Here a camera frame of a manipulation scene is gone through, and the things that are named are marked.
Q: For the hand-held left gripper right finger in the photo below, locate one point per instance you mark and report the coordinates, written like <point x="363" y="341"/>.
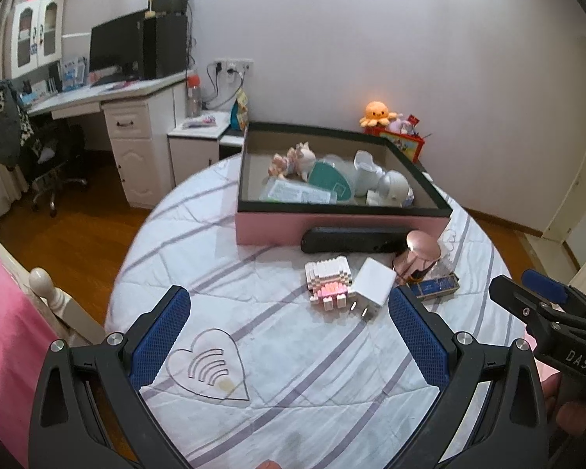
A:
<point x="420" y="342"/>

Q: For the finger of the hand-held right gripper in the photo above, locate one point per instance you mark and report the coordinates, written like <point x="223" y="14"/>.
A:
<point x="510" y="293"/>
<point x="542" y="283"/>

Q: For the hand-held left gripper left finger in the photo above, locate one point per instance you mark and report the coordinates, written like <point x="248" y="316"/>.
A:
<point x="161" y="337"/>

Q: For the pink storage box black rim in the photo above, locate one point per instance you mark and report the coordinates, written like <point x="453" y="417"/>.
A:
<point x="273" y="227"/>

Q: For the white round camera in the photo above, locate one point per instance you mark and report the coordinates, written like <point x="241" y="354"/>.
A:
<point x="393" y="185"/>

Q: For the teal pouch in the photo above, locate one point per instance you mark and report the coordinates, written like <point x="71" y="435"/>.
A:
<point x="329" y="178"/>

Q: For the clear plastic box green label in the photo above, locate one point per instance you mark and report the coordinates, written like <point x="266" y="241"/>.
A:
<point x="293" y="191"/>

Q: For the small doll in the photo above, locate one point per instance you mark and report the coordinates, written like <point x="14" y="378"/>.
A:
<point x="300" y="159"/>

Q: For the person's right hand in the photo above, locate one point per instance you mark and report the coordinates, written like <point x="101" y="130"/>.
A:
<point x="574" y="417"/>

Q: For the person's left hand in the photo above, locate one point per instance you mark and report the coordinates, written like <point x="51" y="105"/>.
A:
<point x="269" y="464"/>

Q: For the blue narrow box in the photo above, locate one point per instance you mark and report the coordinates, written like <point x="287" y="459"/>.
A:
<point x="434" y="286"/>

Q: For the white charger plug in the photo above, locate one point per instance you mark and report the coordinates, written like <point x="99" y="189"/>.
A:
<point x="371" y="286"/>

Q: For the white door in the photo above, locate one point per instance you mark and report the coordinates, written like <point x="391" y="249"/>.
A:
<point x="566" y="180"/>

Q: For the pink white block toy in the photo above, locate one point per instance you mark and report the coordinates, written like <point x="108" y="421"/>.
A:
<point x="327" y="273"/>

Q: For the black oblong case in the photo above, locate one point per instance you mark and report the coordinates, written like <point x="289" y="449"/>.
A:
<point x="351" y="240"/>

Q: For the white bed footboard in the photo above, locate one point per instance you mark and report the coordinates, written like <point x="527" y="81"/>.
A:
<point x="41" y="283"/>

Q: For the pink blanket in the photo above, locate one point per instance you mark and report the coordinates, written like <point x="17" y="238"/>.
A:
<point x="10" y="332"/>

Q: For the white desk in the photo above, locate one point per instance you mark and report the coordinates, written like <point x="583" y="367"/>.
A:
<point x="136" y="166"/>

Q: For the red printed toy box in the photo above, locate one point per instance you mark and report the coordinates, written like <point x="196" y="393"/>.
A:
<point x="405" y="144"/>

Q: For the white nightstand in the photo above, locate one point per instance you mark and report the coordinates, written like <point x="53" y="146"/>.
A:
<point x="190" y="156"/>

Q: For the pink plush toy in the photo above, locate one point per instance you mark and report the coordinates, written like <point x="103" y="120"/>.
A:
<point x="399" y="124"/>

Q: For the black office chair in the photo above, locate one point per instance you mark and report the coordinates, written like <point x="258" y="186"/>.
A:
<point x="53" y="156"/>

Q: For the pink blue flat packet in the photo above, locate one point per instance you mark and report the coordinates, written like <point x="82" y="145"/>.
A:
<point x="200" y="122"/>

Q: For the orange octopus plush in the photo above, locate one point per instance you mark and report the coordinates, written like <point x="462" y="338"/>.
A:
<point x="376" y="112"/>

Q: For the yellow blue snack bag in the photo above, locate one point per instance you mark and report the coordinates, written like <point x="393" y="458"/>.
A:
<point x="240" y="112"/>

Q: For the water bottle red cap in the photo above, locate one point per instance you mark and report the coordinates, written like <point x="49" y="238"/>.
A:
<point x="194" y="97"/>

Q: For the dark grey jacket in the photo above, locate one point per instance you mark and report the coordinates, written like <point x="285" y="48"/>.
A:
<point x="5" y="127"/>

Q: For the black keyboard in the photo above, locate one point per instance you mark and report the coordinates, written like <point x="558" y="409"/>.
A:
<point x="108" y="79"/>

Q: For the blue boxes on desk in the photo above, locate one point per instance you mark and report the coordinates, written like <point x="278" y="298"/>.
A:
<point x="73" y="73"/>

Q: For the black computer tower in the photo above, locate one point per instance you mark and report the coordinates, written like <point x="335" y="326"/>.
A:
<point x="166" y="44"/>

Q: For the black computer monitor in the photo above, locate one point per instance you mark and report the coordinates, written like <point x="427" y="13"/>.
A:
<point x="115" y="41"/>

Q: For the white glass-door cabinet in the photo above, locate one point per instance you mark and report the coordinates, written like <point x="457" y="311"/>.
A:
<point x="38" y="34"/>

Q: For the beige desk fan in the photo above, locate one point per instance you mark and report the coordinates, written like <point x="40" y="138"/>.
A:
<point x="151" y="0"/>

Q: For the white wall power outlet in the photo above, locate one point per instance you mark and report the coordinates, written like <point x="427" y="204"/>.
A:
<point x="241" y="64"/>

